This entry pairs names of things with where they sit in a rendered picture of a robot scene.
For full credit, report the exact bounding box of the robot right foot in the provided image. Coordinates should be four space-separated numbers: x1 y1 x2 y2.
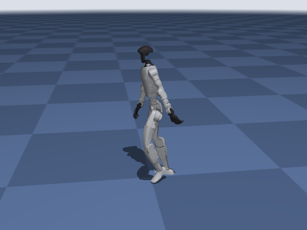
154 168 174 175

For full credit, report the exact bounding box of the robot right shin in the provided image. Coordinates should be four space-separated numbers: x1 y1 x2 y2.
154 143 169 170

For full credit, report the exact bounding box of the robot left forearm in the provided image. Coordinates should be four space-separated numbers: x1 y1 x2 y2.
158 89 172 114

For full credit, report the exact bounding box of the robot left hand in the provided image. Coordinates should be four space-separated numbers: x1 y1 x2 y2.
168 108 184 124

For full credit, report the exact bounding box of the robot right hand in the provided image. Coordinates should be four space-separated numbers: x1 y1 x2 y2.
133 103 142 119

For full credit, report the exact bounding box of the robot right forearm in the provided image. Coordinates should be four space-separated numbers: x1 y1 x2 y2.
138 90 146 107

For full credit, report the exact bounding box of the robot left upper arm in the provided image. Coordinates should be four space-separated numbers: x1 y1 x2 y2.
148 68 164 96

